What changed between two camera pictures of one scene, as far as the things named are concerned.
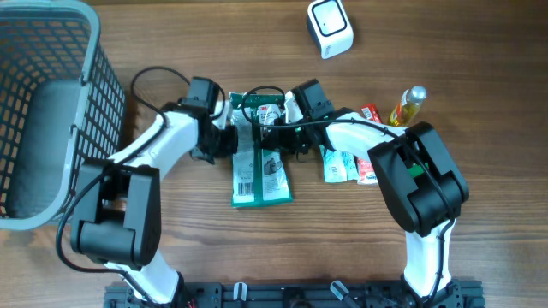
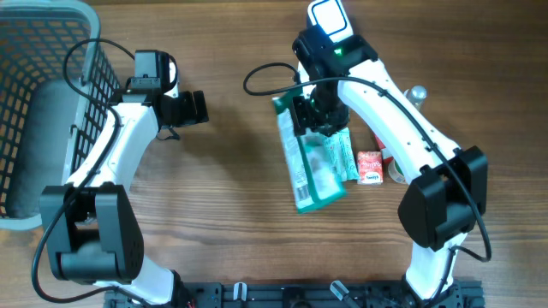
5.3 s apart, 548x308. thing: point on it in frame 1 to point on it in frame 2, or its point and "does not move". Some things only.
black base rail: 300,295 does not move
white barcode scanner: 330,27 does not move
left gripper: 228,147 to 188,115
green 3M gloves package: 259,176 to 312,176
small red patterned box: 366,173 does not move
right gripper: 279,141 to 302,121
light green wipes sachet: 339,166 does not move
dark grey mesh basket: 61,107 does not move
